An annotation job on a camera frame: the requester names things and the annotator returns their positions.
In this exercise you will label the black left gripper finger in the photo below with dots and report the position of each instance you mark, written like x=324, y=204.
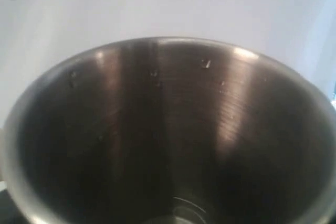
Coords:
x=9, y=212

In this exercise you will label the steel metal cup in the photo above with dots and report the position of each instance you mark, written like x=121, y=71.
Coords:
x=171, y=130

